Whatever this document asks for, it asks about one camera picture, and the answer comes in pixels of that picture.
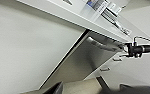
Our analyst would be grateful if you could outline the stainless steel dishwasher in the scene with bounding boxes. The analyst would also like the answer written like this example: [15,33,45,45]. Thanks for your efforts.
[39,29,126,91]

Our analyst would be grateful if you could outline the white drawer cabinet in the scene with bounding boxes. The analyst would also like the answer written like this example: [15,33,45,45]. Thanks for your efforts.
[85,49,150,91]

